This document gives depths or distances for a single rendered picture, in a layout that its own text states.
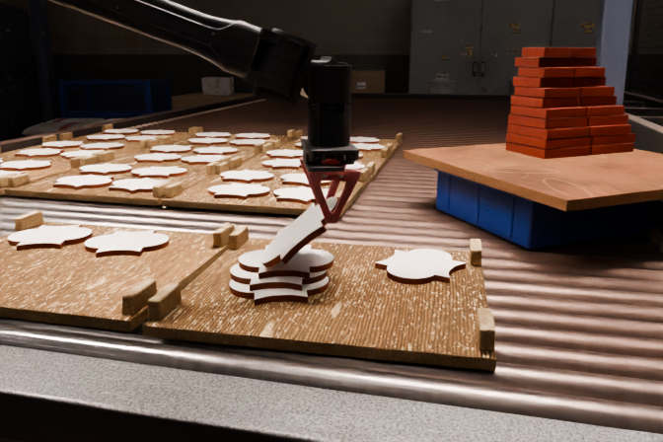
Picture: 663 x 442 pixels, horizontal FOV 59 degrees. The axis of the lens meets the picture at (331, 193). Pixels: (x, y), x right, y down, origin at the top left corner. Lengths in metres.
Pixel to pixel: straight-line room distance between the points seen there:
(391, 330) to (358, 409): 0.14
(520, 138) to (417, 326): 0.70
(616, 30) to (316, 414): 2.07
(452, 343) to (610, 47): 1.89
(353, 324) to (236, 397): 0.17
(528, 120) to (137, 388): 0.96
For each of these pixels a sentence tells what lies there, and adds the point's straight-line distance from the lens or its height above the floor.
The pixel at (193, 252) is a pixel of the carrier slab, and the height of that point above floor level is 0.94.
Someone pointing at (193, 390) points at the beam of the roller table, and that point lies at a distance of 0.65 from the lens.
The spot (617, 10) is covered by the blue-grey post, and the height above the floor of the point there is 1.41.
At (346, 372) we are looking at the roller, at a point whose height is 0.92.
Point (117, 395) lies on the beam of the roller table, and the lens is 0.66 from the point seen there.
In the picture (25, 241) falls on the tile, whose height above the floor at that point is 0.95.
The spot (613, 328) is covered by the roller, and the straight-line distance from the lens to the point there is 0.83.
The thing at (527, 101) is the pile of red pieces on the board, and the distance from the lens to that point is 1.32.
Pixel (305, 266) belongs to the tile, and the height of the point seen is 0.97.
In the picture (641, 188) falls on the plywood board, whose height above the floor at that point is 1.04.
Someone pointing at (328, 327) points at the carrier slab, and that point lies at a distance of 0.71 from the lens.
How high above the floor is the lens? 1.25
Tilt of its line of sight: 13 degrees down
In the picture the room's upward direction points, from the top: straight up
